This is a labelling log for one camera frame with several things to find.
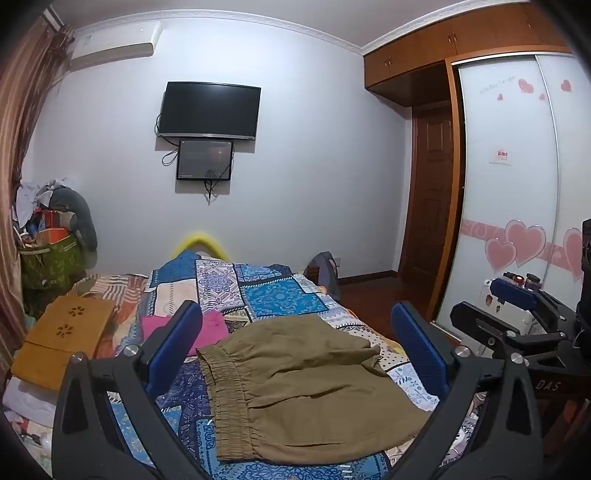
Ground small black monitor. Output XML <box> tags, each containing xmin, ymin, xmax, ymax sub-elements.
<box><xmin>176</xmin><ymin>138</ymin><xmax>233</xmax><ymax>182</ymax></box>

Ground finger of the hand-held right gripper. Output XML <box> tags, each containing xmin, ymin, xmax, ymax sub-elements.
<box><xmin>489</xmin><ymin>277</ymin><xmax>579</xmax><ymax>326</ymax></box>
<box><xmin>449</xmin><ymin>301</ymin><xmax>577</xmax><ymax>363</ymax></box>

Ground wooden overhead cabinet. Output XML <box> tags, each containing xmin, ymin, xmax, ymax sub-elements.
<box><xmin>362</xmin><ymin>2</ymin><xmax>573</xmax><ymax>109</ymax></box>

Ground striped brown curtain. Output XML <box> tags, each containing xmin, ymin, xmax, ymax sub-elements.
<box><xmin>0</xmin><ymin>14</ymin><xmax>75</xmax><ymax>402</ymax></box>

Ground white air conditioner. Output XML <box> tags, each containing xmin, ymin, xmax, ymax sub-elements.
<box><xmin>69</xmin><ymin>21</ymin><xmax>162</xmax><ymax>72</ymax></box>

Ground grey blue backpack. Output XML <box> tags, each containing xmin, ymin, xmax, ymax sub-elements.
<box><xmin>305</xmin><ymin>251</ymin><xmax>340</xmax><ymax>301</ymax></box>

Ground white folded bedding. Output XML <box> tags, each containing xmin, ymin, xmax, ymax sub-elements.
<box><xmin>0</xmin><ymin>374</ymin><xmax>61</xmax><ymax>462</ymax></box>

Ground green patterned bag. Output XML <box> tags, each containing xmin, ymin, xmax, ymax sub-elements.
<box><xmin>18</xmin><ymin>233</ymin><xmax>87</xmax><ymax>292</ymax></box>

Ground yellow curved board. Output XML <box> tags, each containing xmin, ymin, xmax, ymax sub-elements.
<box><xmin>171</xmin><ymin>232</ymin><xmax>230</xmax><ymax>259</ymax></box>

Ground pile of white clothes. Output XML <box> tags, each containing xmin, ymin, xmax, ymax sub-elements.
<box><xmin>11</xmin><ymin>178</ymin><xmax>61</xmax><ymax>227</ymax></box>

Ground khaki pants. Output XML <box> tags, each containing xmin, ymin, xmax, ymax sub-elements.
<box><xmin>196</xmin><ymin>314</ymin><xmax>432</xmax><ymax>464</ymax></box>

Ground wooden door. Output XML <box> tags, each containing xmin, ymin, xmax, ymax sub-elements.
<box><xmin>398</xmin><ymin>104</ymin><xmax>457</xmax><ymax>280</ymax></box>

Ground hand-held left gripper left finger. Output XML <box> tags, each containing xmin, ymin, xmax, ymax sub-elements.
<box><xmin>51</xmin><ymin>300</ymin><xmax>218</xmax><ymax>480</ymax></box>

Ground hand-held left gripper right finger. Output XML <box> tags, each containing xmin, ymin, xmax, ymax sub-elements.
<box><xmin>390</xmin><ymin>301</ymin><xmax>543</xmax><ymax>480</ymax></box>

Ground black wall television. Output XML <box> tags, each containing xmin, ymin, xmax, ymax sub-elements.
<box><xmin>157</xmin><ymin>82</ymin><xmax>262</xmax><ymax>140</ymax></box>

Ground orange box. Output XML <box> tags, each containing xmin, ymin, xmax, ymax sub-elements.
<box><xmin>33</xmin><ymin>209</ymin><xmax>77</xmax><ymax>246</ymax></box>

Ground orange striped sheet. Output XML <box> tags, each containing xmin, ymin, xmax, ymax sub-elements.
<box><xmin>67</xmin><ymin>272</ymin><xmax>151</xmax><ymax>324</ymax></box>

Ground patchwork printed blanket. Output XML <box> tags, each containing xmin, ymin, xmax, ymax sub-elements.
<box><xmin>106</xmin><ymin>249</ymin><xmax>490</xmax><ymax>480</ymax></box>

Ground pink cloth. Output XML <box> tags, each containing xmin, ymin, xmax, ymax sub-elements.
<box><xmin>141</xmin><ymin>311</ymin><xmax>227</xmax><ymax>358</ymax></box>

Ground wooden lap table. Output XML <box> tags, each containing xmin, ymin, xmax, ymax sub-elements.
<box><xmin>10</xmin><ymin>295</ymin><xmax>116</xmax><ymax>393</ymax></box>

